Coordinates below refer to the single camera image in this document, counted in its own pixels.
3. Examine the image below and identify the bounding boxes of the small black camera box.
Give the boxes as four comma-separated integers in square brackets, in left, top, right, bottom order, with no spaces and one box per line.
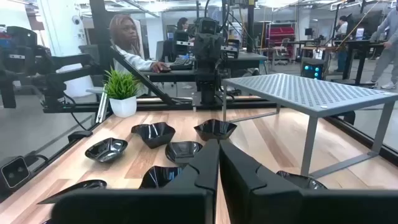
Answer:
[0,155,31,191]

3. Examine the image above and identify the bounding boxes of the large black monitor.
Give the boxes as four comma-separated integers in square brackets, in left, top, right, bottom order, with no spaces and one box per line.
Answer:
[346,11,385,40]

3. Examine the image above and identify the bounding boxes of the black square mini plate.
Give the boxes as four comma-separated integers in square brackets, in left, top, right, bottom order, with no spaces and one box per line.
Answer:
[139,165,184,190]

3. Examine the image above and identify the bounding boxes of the person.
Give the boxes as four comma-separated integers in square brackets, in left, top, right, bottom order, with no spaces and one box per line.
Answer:
[335,15,349,74]
[108,14,172,97]
[365,6,398,91]
[174,17,190,41]

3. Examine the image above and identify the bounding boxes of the black hexagonal mini bowl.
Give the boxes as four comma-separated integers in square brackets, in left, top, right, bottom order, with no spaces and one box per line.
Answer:
[193,118,238,142]

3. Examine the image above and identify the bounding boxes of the black keyboard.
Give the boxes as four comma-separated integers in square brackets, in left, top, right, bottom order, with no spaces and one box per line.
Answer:
[169,58,194,71]

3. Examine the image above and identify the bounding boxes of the black elongated mini plate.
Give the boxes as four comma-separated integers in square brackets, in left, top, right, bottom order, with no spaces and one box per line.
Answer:
[37,179,108,205]

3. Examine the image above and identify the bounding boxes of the black cable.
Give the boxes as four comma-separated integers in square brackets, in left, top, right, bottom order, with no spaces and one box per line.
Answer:
[63,92,91,132]

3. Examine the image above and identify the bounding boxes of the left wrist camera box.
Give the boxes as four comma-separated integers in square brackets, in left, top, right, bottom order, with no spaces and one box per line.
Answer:
[198,17,218,35]

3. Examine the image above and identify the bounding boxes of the black standing desk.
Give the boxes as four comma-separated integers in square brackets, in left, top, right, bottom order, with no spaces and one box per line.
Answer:
[334,39,386,86]

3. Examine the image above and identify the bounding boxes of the black computer case blue lights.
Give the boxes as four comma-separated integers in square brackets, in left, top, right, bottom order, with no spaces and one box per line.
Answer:
[300,57,326,81]

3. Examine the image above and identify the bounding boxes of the grey perforated metal shelf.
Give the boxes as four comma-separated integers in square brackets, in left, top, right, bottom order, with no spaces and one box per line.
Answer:
[221,73,398,180]

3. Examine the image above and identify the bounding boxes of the red storage cabinet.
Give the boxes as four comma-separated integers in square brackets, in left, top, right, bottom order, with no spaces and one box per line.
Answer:
[267,23,296,47]

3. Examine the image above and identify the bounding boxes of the black rounded mini plate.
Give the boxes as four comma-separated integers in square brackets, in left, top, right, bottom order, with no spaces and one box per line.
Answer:
[275,170,328,190]

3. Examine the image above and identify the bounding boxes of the green plant white pot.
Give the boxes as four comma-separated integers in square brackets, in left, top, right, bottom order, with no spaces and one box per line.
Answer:
[102,67,142,118]

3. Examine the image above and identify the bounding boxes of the black leaf-shaped mini plate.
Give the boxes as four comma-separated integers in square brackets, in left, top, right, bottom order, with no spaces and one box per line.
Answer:
[84,137,129,164]
[164,141,203,165]

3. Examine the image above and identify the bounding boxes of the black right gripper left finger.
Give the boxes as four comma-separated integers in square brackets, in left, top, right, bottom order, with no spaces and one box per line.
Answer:
[51,139,220,224]

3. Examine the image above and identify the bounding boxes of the black wavy-edged mini bowl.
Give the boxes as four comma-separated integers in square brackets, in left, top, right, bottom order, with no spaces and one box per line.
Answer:
[131,121,177,149]

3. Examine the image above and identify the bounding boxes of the black cable clamp block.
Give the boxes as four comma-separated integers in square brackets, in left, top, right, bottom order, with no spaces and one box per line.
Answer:
[67,129,93,143]

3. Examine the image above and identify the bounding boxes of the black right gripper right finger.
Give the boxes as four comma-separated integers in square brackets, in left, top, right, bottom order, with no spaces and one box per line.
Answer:
[219,139,398,224]

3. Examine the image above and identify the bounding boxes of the silver aluminium profile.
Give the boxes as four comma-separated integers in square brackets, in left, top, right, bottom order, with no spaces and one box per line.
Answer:
[95,90,110,124]

